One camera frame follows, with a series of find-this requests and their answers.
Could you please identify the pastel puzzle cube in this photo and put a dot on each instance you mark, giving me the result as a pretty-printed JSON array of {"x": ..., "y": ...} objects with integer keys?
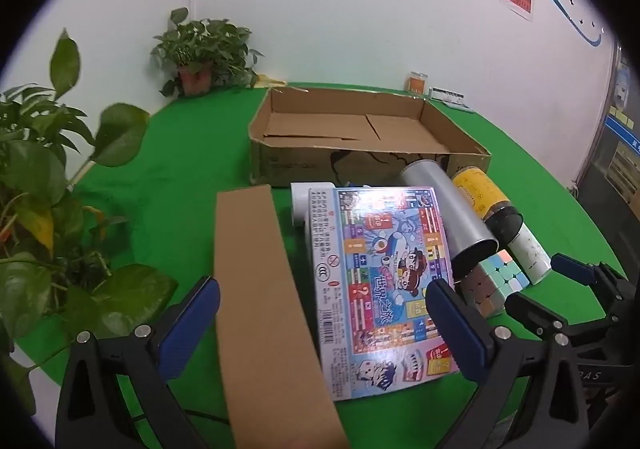
[{"x": 492, "y": 279}]

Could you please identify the white tube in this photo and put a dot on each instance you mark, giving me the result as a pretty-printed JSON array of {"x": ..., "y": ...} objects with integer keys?
[{"x": 527, "y": 251}]

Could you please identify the silver metal can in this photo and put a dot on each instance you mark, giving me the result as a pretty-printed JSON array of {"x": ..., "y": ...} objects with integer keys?
[{"x": 450, "y": 209}]

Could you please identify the colourful patterned packet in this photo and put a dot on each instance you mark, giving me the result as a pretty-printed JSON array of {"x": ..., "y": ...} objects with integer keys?
[{"x": 380, "y": 279}]

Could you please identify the flat pale blue case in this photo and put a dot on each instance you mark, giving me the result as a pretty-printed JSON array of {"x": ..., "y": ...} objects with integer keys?
[{"x": 460, "y": 107}]

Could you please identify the grey door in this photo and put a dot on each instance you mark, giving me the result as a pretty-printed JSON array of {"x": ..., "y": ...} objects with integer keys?
[{"x": 615, "y": 169}]

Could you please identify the yellow cloth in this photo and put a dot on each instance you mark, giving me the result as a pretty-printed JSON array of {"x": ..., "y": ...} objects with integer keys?
[{"x": 270, "y": 80}]

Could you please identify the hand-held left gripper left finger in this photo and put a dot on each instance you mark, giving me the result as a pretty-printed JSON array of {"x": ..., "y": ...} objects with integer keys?
[{"x": 195, "y": 319}]

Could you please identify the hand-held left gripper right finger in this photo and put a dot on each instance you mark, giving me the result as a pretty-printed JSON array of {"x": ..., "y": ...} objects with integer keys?
[{"x": 455, "y": 329}]

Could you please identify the long narrow cardboard box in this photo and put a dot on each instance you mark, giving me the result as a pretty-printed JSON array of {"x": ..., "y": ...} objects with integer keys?
[{"x": 265, "y": 304}]

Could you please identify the small clear card box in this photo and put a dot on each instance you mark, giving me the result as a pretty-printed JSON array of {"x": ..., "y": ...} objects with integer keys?
[{"x": 445, "y": 95}]

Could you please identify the orange jar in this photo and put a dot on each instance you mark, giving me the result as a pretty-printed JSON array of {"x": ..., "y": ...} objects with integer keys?
[{"x": 419, "y": 84}]

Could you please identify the small potted plant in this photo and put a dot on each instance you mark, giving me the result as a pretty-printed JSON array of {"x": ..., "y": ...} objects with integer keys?
[{"x": 200, "y": 44}]

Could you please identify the large leafy plant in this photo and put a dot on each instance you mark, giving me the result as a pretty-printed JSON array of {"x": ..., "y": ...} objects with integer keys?
[{"x": 30, "y": 169}]

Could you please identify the yellow label jar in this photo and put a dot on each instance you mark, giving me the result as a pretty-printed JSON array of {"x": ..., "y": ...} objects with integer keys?
[{"x": 480, "y": 191}]

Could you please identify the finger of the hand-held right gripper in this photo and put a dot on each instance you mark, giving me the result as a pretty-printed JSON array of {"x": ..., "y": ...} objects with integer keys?
[
  {"x": 575, "y": 270},
  {"x": 530, "y": 313}
]

